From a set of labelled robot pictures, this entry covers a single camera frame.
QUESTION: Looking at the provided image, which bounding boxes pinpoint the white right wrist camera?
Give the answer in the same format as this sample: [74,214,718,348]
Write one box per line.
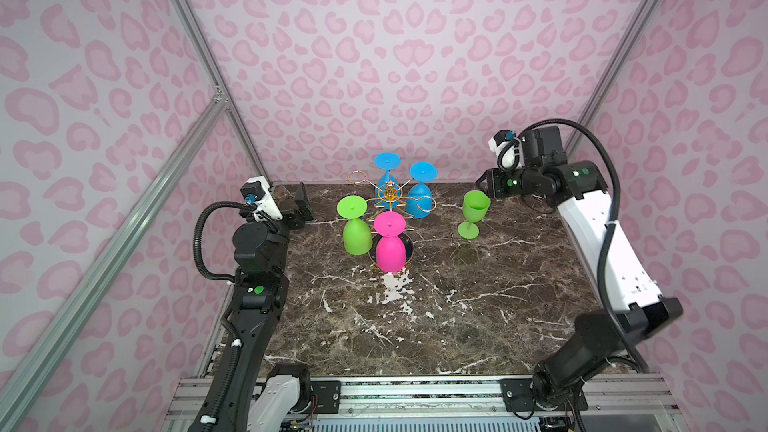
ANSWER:
[488,130,520,171]

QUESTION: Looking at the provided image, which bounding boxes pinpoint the blue wine glass rear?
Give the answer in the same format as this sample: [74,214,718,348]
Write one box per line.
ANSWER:
[374,152,401,200]

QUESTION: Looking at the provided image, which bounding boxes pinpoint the magenta wine glass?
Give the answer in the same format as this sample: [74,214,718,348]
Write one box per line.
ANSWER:
[374,211,407,273]

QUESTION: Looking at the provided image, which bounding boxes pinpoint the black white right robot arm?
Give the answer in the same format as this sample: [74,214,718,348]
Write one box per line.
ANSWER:
[475,161,683,410]

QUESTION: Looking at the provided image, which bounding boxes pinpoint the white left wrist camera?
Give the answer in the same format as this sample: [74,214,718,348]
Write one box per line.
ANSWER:
[240,176,283,222]

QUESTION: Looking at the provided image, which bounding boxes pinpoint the blue wine glass right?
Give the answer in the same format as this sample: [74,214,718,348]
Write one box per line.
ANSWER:
[406,162,438,219]

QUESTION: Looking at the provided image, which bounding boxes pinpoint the aluminium frame left post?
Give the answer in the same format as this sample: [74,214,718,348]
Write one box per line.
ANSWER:
[169,0,270,180]

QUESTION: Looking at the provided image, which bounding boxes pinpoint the blue wine glass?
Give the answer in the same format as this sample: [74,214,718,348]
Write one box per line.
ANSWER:
[406,162,438,219]
[374,152,401,200]

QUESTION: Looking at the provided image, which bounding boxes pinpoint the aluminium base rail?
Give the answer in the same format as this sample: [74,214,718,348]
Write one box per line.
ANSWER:
[161,374,691,432]

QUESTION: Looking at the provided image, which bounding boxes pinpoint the aluminium frame post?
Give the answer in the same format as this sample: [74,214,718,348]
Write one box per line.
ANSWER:
[573,0,663,131]
[169,0,270,180]

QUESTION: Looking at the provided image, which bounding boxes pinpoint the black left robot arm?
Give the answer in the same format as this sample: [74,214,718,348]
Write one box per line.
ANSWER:
[189,176,314,431]

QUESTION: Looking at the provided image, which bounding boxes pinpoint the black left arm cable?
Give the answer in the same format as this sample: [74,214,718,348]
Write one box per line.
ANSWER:
[191,200,265,284]

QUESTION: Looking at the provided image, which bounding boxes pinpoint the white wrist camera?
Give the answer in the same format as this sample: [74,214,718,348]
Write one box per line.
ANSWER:
[488,130,520,171]
[240,176,283,222]

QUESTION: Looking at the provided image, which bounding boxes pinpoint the green wine glass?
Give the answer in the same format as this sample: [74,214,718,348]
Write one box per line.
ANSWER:
[457,190,491,240]
[337,195,373,256]

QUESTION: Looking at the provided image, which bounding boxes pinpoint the aluminium frame left diagonal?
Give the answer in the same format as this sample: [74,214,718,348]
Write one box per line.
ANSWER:
[1,98,230,431]

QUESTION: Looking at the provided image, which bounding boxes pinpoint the gold wire glass rack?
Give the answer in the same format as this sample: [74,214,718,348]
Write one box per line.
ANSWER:
[348,170,414,273]

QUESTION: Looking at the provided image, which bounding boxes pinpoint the aluminium frame right post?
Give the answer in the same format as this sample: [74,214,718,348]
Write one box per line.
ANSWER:
[573,0,663,131]

